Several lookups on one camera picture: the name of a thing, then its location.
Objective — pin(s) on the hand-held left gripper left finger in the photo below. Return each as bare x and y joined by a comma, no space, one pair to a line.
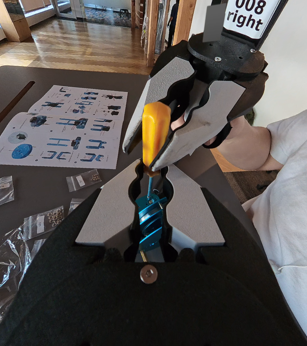
107,216

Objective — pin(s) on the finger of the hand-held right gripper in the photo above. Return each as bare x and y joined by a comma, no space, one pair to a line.
213,108
169,73

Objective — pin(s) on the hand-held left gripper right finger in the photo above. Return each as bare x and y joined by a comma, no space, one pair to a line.
194,216

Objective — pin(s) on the blue metal toy robot arm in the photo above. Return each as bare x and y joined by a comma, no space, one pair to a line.
148,205

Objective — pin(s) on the person's right forearm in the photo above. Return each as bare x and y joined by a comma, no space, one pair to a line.
250,151

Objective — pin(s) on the dark grey desk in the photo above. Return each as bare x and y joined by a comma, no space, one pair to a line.
48,189

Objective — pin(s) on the person's right hand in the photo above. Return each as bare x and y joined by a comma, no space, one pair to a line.
240,127

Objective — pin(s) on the green bag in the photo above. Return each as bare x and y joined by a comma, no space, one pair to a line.
250,116

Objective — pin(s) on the zip bag of small nuts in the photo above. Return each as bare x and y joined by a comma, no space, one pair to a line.
79,181

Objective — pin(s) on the pile of small zip bags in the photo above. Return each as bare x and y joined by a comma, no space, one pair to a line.
41,224

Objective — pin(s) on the glass door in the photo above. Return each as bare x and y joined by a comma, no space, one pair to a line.
107,10

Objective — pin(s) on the person in white shirt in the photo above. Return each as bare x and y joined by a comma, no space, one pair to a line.
291,216

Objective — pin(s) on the printed instruction sheet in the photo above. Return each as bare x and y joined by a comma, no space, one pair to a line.
61,119

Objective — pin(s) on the crumpled clear plastic wrap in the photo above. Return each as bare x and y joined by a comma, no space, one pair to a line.
2,270

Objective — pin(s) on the light wooden cabinet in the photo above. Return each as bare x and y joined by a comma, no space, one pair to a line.
15,29

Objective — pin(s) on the wooden post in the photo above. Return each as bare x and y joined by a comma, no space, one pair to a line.
188,19
152,32

